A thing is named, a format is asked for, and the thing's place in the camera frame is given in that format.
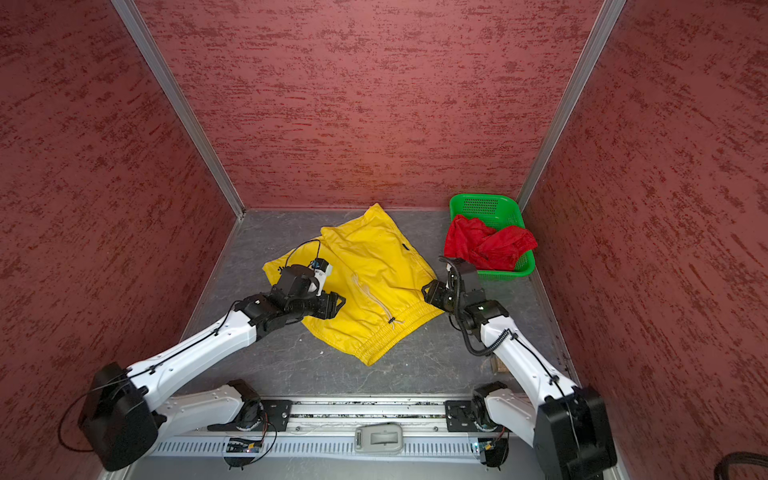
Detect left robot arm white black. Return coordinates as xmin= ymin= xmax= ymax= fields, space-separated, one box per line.
xmin=77 ymin=259 xmax=346 ymax=472

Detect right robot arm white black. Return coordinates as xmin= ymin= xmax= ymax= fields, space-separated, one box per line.
xmin=422 ymin=258 xmax=618 ymax=479

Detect yellow shorts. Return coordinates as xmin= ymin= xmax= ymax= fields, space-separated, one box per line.
xmin=263 ymin=204 xmax=442 ymax=366

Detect left corner aluminium post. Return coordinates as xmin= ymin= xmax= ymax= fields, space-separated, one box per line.
xmin=111 ymin=0 xmax=247 ymax=222

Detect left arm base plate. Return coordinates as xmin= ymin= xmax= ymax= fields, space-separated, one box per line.
xmin=207 ymin=399 xmax=293 ymax=433

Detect circuit board with wires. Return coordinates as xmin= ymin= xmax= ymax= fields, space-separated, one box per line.
xmin=223 ymin=420 xmax=278 ymax=470
xmin=477 ymin=427 xmax=509 ymax=469

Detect right circuit board with wires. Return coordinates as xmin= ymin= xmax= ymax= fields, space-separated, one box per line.
xmin=477 ymin=427 xmax=509 ymax=469

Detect left circuit board with wires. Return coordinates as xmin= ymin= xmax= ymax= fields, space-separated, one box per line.
xmin=223 ymin=420 xmax=278 ymax=470

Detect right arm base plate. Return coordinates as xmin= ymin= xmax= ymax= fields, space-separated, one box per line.
xmin=444 ymin=400 xmax=527 ymax=433

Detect white slotted cable duct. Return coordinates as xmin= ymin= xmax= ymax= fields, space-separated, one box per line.
xmin=152 ymin=436 xmax=478 ymax=462

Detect grey tape dispenser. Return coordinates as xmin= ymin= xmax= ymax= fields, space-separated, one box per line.
xmin=354 ymin=423 xmax=404 ymax=455

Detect corner aluminium post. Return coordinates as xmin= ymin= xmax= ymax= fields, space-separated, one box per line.
xmin=111 ymin=0 xmax=247 ymax=222
xmin=517 ymin=0 xmax=626 ymax=211

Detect black cable coil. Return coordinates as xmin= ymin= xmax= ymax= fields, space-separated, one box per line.
xmin=713 ymin=451 xmax=768 ymax=480

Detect green plastic basket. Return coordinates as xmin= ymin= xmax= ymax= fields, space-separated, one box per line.
xmin=449 ymin=194 xmax=535 ymax=281

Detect small wooden block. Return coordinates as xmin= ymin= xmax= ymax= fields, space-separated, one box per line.
xmin=490 ymin=355 xmax=505 ymax=374

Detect red shorts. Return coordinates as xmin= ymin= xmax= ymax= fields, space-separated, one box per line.
xmin=444 ymin=215 xmax=538 ymax=272

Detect aluminium rail frame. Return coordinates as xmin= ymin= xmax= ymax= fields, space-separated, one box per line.
xmin=95 ymin=392 xmax=631 ymax=480

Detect right corner aluminium post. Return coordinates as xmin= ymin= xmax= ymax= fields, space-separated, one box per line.
xmin=517 ymin=0 xmax=626 ymax=211

